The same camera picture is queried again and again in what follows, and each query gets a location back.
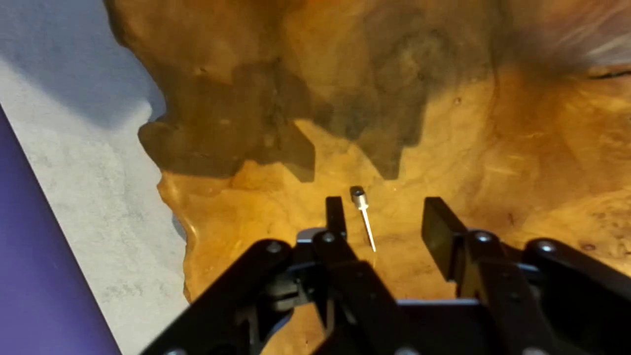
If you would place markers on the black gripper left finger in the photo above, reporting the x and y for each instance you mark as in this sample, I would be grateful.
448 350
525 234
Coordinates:
296 297

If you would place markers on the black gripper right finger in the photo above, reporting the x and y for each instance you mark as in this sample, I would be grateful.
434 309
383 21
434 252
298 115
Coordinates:
545 297

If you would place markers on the small white pin object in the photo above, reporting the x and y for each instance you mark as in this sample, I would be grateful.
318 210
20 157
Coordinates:
363 214

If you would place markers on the irregular wooden burl slab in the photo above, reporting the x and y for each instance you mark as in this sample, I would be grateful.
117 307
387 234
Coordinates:
525 165

